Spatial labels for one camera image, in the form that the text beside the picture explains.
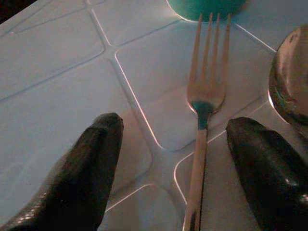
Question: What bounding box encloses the teal round plate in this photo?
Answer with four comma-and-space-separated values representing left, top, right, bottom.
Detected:
166, 0, 248, 23

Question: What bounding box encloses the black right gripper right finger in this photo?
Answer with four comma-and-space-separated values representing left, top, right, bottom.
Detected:
225, 116, 308, 231

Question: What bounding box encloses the silver metal fork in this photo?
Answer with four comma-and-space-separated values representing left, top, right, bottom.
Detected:
182, 13, 232, 231

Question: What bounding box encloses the silver metal spoon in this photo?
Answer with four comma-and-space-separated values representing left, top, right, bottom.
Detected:
268, 24, 308, 126

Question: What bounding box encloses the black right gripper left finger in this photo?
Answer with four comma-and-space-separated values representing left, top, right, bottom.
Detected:
0, 112, 124, 231

